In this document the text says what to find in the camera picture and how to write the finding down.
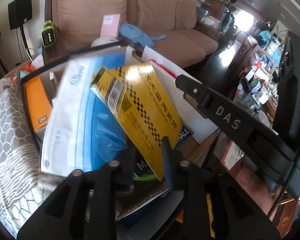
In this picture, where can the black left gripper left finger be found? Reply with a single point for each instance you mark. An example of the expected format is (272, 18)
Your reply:
(83, 205)

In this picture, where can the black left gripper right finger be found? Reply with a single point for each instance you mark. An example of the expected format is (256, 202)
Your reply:
(214, 205)

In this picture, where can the white blue mask packet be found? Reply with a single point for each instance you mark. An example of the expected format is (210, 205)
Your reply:
(81, 132)

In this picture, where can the yellow instruction booklet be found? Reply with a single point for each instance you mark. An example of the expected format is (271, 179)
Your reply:
(140, 104)

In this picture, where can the person's hand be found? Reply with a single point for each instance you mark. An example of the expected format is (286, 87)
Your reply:
(254, 187)

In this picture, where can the grey patterned blanket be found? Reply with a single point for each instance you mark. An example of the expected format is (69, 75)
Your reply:
(20, 195)

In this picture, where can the orange box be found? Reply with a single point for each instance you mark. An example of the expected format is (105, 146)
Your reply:
(38, 105)

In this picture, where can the cardboard box of clutter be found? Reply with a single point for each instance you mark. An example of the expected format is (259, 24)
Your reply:
(13, 78)

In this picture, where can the white paper bag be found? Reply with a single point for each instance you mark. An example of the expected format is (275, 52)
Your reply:
(167, 72)

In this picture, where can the blue plush toy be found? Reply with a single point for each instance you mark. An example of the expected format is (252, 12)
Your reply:
(134, 36)

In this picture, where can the green small radio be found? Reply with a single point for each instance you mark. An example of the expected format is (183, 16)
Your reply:
(48, 34)

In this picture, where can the pink card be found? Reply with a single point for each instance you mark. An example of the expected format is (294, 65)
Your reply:
(110, 26)

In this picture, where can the brown sofa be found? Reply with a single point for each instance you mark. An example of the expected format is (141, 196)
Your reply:
(77, 24)

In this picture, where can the right black speaker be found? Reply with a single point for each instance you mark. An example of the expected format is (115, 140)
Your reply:
(19, 12)

